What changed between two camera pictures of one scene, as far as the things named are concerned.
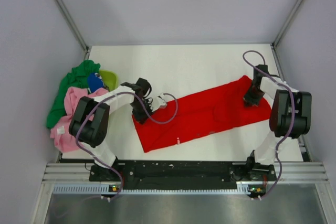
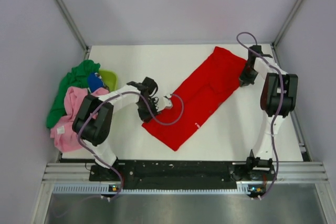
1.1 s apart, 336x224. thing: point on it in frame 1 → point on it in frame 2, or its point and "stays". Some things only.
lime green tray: [109, 78] stays
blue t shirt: [94, 82] stays
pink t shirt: [60, 134] stays
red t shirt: [218, 109] → [217, 79]
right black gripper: [248, 100] → [244, 81]
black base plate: [181, 175] stays
